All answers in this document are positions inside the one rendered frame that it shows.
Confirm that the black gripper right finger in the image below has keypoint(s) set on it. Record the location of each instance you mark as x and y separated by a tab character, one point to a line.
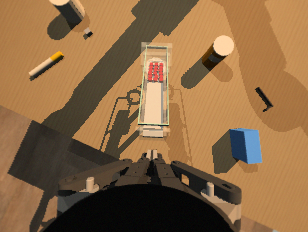
223	194

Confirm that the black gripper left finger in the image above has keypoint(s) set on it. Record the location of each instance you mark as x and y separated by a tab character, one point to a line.
73	188

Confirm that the blue block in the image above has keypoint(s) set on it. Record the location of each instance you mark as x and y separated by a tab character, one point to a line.
245	145

